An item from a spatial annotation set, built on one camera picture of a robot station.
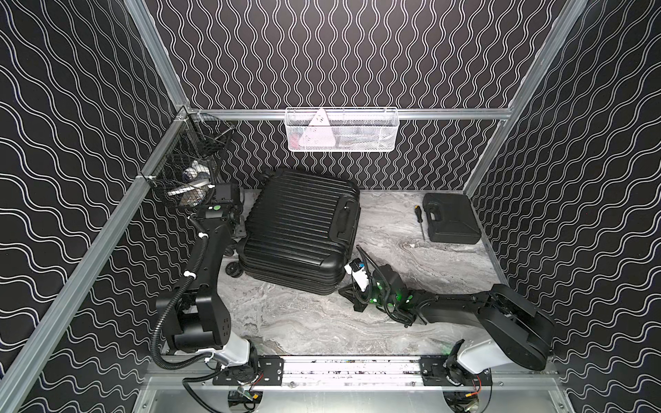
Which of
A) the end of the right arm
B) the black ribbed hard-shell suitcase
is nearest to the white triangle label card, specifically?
the black ribbed hard-shell suitcase

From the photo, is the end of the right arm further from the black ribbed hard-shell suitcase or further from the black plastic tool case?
the black plastic tool case

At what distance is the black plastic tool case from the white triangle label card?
0.52 m

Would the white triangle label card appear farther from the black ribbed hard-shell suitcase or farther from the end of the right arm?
the end of the right arm

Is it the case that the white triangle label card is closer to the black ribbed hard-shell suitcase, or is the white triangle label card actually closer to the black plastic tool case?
the black ribbed hard-shell suitcase

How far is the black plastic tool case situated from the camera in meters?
1.02

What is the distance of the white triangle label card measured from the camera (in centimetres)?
90

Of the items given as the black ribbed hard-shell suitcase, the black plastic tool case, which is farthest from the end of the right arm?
the black plastic tool case
